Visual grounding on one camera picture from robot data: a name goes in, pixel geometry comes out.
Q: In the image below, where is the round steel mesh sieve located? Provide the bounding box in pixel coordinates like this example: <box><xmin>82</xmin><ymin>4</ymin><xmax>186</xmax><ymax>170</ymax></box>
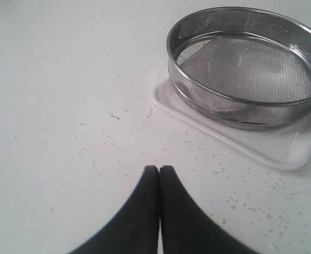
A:
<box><xmin>167</xmin><ymin>6</ymin><xmax>311</xmax><ymax>130</ymax></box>

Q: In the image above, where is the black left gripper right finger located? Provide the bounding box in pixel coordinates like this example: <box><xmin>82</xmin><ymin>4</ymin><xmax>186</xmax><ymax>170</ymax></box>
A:
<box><xmin>159</xmin><ymin>166</ymin><xmax>256</xmax><ymax>253</ymax></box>

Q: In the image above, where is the white rectangular plastic tray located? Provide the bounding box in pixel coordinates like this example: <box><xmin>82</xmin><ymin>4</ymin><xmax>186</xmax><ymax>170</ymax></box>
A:
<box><xmin>152</xmin><ymin>81</ymin><xmax>311</xmax><ymax>170</ymax></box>

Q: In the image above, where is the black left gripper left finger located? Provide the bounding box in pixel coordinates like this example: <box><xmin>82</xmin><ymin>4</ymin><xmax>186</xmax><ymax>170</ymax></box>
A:
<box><xmin>72</xmin><ymin>166</ymin><xmax>159</xmax><ymax>253</ymax></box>

